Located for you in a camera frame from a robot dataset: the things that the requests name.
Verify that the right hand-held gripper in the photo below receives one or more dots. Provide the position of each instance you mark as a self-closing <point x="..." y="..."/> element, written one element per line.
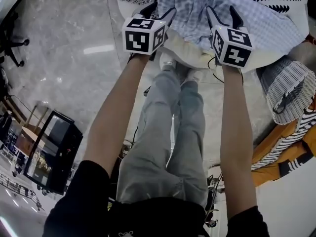
<point x="232" y="48"/>

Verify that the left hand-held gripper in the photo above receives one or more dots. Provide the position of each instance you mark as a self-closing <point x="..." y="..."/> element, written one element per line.
<point x="138" y="38"/>

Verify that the light blue checked shirt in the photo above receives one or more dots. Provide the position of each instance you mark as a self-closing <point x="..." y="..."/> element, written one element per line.
<point x="259" y="28"/>

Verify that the white woven laundry basket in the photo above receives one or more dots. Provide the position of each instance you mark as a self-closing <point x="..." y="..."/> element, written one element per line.
<point x="291" y="88"/>

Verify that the person's left forearm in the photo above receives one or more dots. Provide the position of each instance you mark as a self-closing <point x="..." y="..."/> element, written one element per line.
<point x="116" y="107"/>

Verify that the person's right forearm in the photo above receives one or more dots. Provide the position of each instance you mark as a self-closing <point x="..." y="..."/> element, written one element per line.
<point x="237" y="132"/>

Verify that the person's left white shoe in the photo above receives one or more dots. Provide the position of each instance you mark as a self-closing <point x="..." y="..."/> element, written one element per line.
<point x="168" y="60"/>

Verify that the person's white shoe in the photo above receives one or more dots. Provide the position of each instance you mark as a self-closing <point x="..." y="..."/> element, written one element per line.
<point x="193" y="75"/>
<point x="168" y="60"/>

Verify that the round white wooden table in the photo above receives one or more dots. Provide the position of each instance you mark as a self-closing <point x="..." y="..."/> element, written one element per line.
<point x="256" y="62"/>

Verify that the person's right white shoe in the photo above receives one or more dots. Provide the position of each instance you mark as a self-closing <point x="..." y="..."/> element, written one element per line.
<point x="193" y="75"/>

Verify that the orange sofa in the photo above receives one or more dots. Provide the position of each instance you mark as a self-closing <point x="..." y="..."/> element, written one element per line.
<point x="279" y="137"/>

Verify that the person's grey trousers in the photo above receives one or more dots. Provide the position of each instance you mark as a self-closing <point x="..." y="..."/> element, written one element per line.
<point x="158" y="144"/>

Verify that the black white striped blanket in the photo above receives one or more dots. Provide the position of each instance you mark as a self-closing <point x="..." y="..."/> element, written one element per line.
<point x="306" y="122"/>

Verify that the black office chair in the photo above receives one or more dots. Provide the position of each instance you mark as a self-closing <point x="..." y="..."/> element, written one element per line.
<point x="12" y="46"/>

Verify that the black glass cabinet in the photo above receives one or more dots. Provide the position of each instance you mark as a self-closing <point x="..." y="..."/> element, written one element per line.
<point x="66" y="142"/>

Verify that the person's black shirt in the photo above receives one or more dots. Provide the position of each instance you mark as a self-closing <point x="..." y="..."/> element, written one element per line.
<point x="148" y="218"/>

